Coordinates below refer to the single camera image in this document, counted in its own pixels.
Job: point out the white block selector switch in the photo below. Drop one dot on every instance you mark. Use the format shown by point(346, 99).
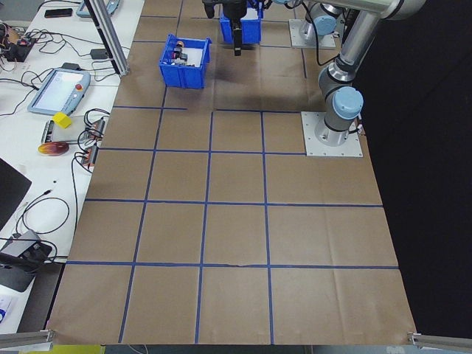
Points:
point(182, 60)

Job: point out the yellow push button blue contact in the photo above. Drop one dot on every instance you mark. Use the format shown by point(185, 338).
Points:
point(179, 45)

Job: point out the green white contact push button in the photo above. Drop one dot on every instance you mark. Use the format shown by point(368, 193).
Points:
point(175, 64)

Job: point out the grey flat tray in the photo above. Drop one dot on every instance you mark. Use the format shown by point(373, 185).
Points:
point(60, 135)

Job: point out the red yellow round object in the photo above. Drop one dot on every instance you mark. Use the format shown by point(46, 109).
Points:
point(53, 149)

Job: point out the black power adapter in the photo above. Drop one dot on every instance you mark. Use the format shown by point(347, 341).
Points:
point(72, 66)
point(99, 54)

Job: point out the black phone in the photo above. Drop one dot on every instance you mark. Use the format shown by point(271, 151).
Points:
point(58, 13)

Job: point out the blue bin with capacitors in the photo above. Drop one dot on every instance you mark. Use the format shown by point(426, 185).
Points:
point(254, 33)

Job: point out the aluminium profile bar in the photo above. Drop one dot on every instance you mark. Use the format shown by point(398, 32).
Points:
point(439, 341)
point(26, 339)

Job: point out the grey teach pendant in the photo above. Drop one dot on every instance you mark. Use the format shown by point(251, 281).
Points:
point(55, 92)
point(83, 9)

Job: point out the black frame cover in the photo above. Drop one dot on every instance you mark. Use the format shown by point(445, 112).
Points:
point(424, 184)

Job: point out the grey docking hub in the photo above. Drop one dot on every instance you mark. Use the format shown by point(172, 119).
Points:
point(22, 247)

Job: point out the black orange connector box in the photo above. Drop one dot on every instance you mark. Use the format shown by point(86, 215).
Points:
point(90, 154)
point(96, 127)

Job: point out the red mushroom push button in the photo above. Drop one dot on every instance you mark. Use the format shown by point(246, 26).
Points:
point(178, 54)

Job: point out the white blue packet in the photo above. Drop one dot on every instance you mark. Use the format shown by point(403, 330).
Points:
point(5, 308)

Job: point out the aluminium profile post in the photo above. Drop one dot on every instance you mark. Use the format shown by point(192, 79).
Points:
point(110, 42)

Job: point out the blue bin with buttons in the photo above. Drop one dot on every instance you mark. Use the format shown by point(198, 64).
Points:
point(180, 78)

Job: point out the yellow cube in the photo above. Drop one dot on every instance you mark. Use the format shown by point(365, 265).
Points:
point(62, 120)

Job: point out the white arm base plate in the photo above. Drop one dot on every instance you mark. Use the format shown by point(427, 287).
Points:
point(313, 149)
point(295, 38)

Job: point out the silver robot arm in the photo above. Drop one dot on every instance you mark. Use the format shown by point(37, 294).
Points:
point(355, 44)
point(325, 25)

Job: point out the grey stand base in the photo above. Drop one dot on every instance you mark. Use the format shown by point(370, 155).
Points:
point(14, 280)

